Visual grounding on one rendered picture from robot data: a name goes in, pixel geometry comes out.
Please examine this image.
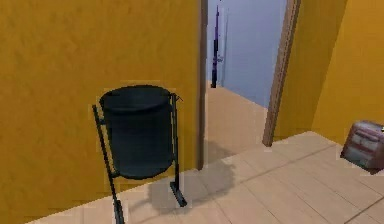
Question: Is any purple and black pole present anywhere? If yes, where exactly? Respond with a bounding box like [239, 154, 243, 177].
[210, 5, 224, 89]

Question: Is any black garbage can on stilts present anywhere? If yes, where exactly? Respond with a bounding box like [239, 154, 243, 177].
[91, 84, 188, 224]

